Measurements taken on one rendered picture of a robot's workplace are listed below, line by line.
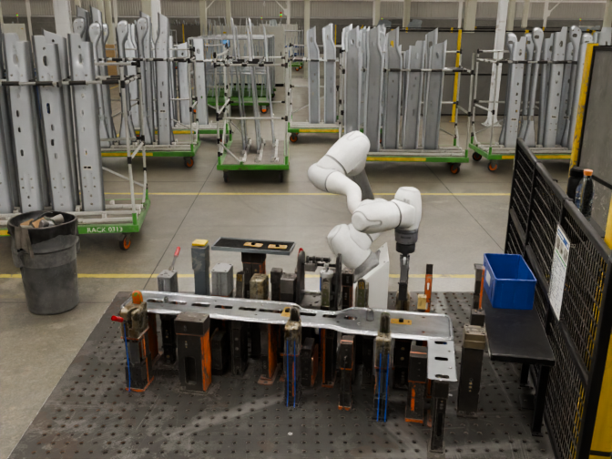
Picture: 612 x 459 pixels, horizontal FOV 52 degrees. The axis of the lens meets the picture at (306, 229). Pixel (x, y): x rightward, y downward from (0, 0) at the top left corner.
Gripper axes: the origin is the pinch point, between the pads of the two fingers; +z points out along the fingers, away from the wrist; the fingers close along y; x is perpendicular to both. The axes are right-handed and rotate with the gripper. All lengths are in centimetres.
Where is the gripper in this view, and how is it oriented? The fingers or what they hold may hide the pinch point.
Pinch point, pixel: (402, 290)
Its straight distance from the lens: 251.6
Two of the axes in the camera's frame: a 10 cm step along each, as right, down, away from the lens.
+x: 9.8, 0.6, -1.7
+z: -0.1, 9.5, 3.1
